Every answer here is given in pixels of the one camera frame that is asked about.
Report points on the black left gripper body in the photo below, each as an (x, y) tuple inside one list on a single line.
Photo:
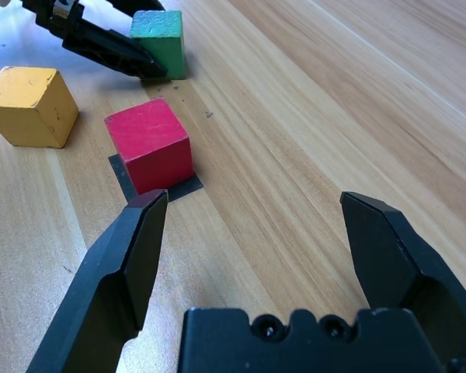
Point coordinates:
[(54, 11)]

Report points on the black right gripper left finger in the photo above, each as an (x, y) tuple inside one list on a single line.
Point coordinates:
[(112, 272)]

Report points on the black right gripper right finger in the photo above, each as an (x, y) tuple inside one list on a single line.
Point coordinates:
[(392, 256)]

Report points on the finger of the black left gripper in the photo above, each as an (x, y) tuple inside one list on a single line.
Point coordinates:
[(140, 4), (108, 46)]

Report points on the green wooden block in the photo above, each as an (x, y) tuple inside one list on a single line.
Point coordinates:
[(167, 42)]

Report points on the yellow wooden block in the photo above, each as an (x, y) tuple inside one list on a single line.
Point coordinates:
[(23, 105)]

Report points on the red wooden block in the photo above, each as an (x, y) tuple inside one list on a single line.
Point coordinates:
[(151, 143)]

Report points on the black square tape marker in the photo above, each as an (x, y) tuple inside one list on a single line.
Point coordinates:
[(182, 188)]

